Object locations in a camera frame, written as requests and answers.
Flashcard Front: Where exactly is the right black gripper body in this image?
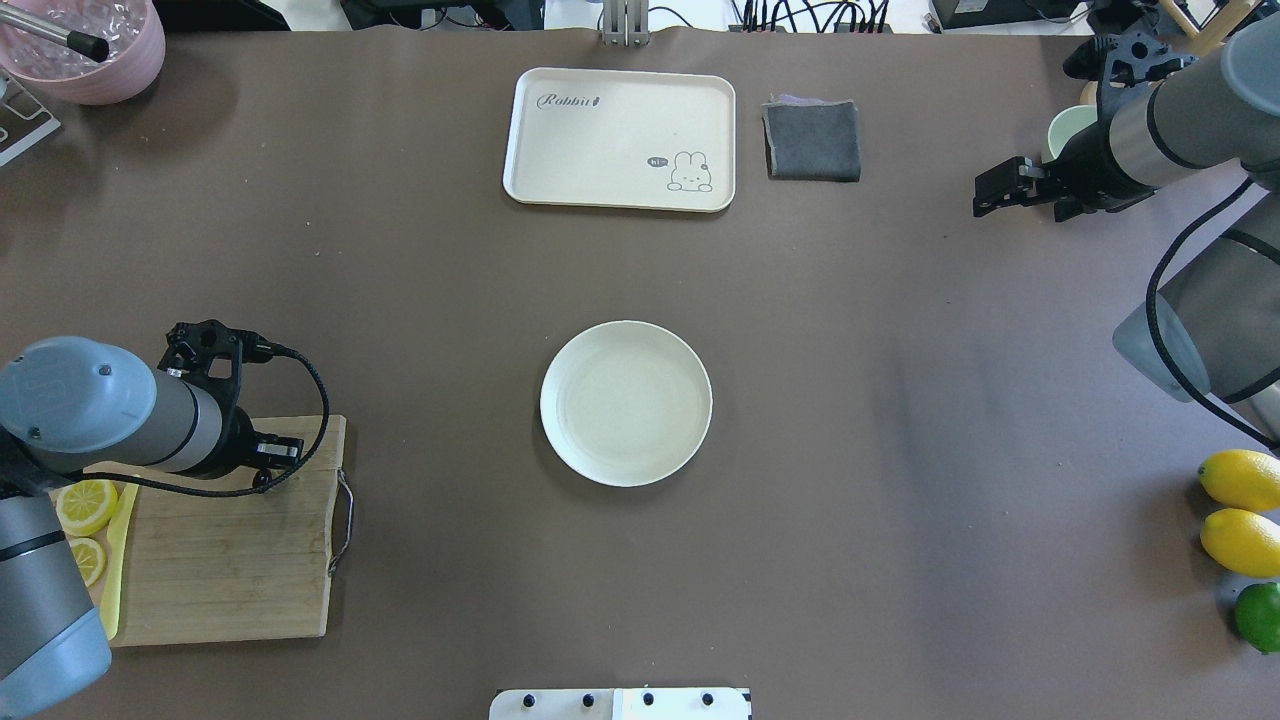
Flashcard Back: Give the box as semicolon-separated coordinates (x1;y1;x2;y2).
1044;120;1151;223

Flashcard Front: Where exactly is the lemon slice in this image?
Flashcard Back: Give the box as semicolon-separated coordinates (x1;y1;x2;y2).
54;479;120;537
68;537;108;588

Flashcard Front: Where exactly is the wooden cup stand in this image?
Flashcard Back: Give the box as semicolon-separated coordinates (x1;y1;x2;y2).
1160;0;1256;56

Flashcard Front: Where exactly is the wooden cutting board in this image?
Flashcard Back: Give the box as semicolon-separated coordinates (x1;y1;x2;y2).
109;415;347;648

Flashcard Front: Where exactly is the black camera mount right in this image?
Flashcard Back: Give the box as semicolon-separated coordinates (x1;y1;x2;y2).
1062;29;1196;120

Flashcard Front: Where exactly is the metal muddler in bowl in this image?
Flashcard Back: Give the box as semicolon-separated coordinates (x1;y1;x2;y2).
1;3;110;63

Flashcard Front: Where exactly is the cream round plate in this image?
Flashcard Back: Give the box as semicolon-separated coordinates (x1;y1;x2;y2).
538;320;714;488

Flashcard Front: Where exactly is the yellow lemon far from lime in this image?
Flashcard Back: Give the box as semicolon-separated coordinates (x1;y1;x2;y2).
1197;448;1279;512

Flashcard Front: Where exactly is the green lime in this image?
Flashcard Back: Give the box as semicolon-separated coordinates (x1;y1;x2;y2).
1234;582;1279;653

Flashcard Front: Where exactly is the cream rectangular tray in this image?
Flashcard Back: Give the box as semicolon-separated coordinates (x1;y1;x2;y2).
502;67;736;213

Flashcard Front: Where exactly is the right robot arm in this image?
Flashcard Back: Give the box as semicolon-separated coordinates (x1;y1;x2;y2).
972;15;1279;451

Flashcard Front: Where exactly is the white cup rack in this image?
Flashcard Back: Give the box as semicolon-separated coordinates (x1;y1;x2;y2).
0;70;61;167

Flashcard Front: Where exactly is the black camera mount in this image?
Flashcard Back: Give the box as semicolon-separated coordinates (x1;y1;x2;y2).
1062;29;1196;120
157;319;282;407

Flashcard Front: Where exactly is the mint green bowl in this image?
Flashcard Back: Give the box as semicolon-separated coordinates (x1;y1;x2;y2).
1039;104;1098;161

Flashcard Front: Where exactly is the yellow lemon near lime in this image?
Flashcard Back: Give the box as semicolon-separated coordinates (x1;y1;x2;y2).
1199;509;1279;578

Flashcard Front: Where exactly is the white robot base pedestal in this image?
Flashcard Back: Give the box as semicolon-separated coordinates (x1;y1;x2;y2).
488;687;754;719

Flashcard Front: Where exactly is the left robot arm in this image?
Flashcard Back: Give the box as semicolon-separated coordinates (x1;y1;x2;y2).
1;320;315;719

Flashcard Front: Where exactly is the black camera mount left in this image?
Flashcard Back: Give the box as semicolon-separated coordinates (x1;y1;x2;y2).
157;319;282;407

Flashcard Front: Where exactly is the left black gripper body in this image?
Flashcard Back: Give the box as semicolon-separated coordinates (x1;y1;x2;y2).
207;406;261;479

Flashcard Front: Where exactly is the yellow plastic knife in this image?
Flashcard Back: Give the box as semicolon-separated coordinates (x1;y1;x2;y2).
97;484;138;641

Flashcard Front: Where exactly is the lemon slice upper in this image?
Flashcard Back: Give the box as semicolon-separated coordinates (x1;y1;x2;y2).
54;479;120;537

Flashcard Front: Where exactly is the grey folded cloth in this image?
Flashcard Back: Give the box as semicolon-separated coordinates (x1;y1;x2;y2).
762;95;861;183

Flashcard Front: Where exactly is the aluminium frame post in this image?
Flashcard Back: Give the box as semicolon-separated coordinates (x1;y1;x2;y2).
599;0;650;47

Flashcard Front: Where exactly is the lemon slice lower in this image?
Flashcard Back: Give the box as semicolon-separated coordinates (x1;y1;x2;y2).
68;537;108;588

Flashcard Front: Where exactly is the pink bowl with ice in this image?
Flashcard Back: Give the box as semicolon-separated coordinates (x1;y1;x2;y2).
1;1;166;106

